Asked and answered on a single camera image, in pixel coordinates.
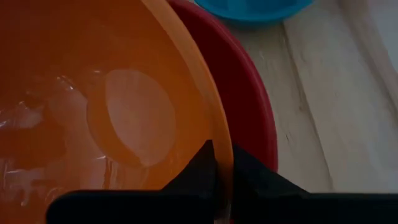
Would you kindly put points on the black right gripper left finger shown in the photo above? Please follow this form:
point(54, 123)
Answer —
point(186, 202)

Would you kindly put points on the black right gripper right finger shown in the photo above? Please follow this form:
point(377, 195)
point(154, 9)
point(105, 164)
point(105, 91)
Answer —
point(264, 199)

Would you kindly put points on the orange plastic bowl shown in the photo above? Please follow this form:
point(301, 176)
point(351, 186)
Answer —
point(93, 93)

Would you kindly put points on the red plastic bowl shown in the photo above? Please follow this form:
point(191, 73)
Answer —
point(236, 93)

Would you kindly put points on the blue plastic bowl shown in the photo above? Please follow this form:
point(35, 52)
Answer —
point(252, 9)

